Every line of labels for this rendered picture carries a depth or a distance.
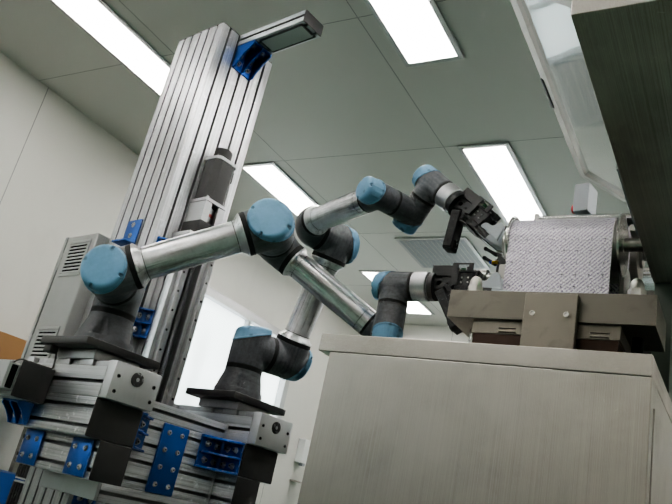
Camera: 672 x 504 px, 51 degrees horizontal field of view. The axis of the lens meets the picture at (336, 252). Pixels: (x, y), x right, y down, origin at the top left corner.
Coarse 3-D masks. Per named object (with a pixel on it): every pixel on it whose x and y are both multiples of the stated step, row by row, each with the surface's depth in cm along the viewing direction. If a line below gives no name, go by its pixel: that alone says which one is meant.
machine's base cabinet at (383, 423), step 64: (384, 384) 141; (448, 384) 135; (512, 384) 129; (576, 384) 123; (640, 384) 119; (320, 448) 142; (384, 448) 135; (448, 448) 130; (512, 448) 124; (576, 448) 119; (640, 448) 115
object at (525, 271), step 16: (512, 256) 168; (528, 256) 166; (544, 256) 164; (560, 256) 162; (576, 256) 160; (592, 256) 158; (608, 256) 157; (512, 272) 166; (528, 272) 164; (544, 272) 162; (560, 272) 160; (576, 272) 159; (592, 272) 157; (608, 272) 155; (512, 288) 164; (528, 288) 163; (544, 288) 161; (560, 288) 159; (576, 288) 157; (592, 288) 155; (608, 288) 154
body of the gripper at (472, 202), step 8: (464, 192) 189; (472, 192) 188; (448, 200) 189; (456, 200) 189; (464, 200) 189; (472, 200) 187; (480, 200) 184; (448, 208) 189; (456, 208) 189; (464, 208) 188; (472, 208) 184; (480, 208) 184; (488, 208) 182; (464, 216) 184; (472, 216) 185; (480, 216) 183; (488, 216) 182; (496, 216) 185; (464, 224) 186; (480, 224) 183; (472, 232) 186
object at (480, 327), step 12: (480, 324) 144; (492, 324) 143; (504, 324) 142; (516, 324) 141; (480, 336) 143; (492, 336) 142; (504, 336) 141; (516, 336) 140; (588, 336) 133; (600, 336) 132; (612, 336) 131; (624, 336) 134; (576, 348) 133; (588, 348) 132; (600, 348) 131; (612, 348) 130; (624, 348) 134
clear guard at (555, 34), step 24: (528, 0) 192; (552, 24) 193; (552, 48) 205; (576, 48) 194; (552, 72) 219; (576, 72) 206; (576, 96) 220; (576, 120) 236; (600, 120) 222; (576, 144) 254; (600, 144) 238; (600, 168) 256
